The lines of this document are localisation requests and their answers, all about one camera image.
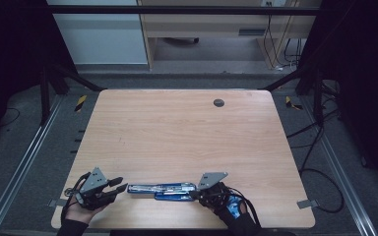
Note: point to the blue stapler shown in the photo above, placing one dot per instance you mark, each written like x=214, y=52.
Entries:
x=174, y=196

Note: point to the black curtain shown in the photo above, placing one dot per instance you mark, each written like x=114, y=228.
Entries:
x=367, y=65
x=10, y=49

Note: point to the black diagonal frame strut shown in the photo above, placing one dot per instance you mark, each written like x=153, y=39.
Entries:
x=285, y=80
x=78, y=78

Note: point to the wooden desk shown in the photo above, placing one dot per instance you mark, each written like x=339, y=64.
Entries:
x=210, y=24

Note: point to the black frame post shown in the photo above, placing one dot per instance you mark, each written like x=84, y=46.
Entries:
x=318, y=98
x=45, y=98

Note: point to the grey table bracket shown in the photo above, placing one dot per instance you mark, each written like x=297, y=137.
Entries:
x=307, y=204
x=54, y=203

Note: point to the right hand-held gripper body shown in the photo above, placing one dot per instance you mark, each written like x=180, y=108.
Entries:
x=211, y=183

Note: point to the white cabinet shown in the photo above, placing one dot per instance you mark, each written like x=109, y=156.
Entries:
x=101, y=36

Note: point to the black frame crossbar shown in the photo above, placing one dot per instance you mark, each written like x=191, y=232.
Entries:
x=177, y=10

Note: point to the aluminium floor rail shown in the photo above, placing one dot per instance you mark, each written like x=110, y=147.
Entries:
x=19, y=167
x=341, y=173

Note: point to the grey round table grommet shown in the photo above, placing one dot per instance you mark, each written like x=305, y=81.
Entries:
x=219, y=103

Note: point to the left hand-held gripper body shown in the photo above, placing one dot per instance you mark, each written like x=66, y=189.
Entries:
x=93, y=187

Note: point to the person's left hand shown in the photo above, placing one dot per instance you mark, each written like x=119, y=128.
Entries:
x=80, y=213

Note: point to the person's right hand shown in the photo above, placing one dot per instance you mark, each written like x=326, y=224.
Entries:
x=233, y=205

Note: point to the yellow black tape piece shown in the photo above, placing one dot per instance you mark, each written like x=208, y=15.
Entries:
x=81, y=103

